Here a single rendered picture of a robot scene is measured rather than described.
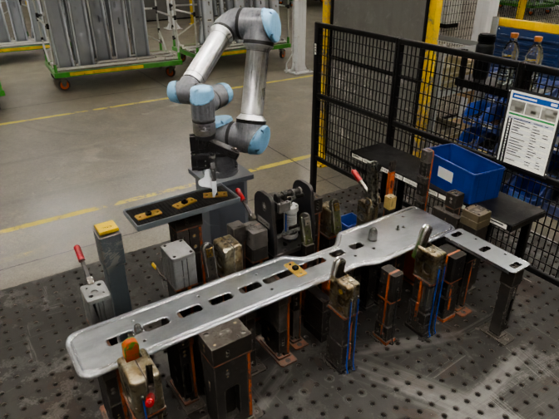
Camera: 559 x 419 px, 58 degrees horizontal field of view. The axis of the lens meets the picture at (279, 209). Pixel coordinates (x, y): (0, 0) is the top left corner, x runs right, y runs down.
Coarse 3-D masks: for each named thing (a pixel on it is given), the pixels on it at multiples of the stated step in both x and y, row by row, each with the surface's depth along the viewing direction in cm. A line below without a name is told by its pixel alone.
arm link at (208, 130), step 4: (192, 124) 164; (196, 124) 162; (208, 124) 162; (212, 124) 163; (196, 128) 163; (200, 128) 162; (204, 128) 162; (208, 128) 163; (212, 128) 164; (196, 132) 163; (200, 132) 163; (204, 132) 163; (208, 132) 163; (212, 132) 164; (200, 136) 164; (204, 136) 164
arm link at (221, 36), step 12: (228, 12) 189; (216, 24) 187; (228, 24) 187; (216, 36) 185; (228, 36) 188; (204, 48) 181; (216, 48) 183; (204, 60) 178; (216, 60) 183; (192, 72) 175; (204, 72) 177; (168, 84) 174; (180, 84) 172; (192, 84) 171; (168, 96) 174; (180, 96) 172
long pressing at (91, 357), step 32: (384, 224) 192; (416, 224) 192; (448, 224) 192; (288, 256) 172; (320, 256) 173; (352, 256) 173; (384, 256) 173; (192, 288) 156; (224, 288) 157; (256, 288) 157; (288, 288) 157; (128, 320) 144; (192, 320) 144; (224, 320) 144; (96, 352) 132
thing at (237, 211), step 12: (240, 168) 214; (216, 180) 203; (228, 180) 203; (240, 180) 206; (240, 204) 212; (204, 216) 215; (216, 216) 209; (228, 216) 211; (240, 216) 215; (204, 228) 219; (216, 228) 212; (204, 240) 223
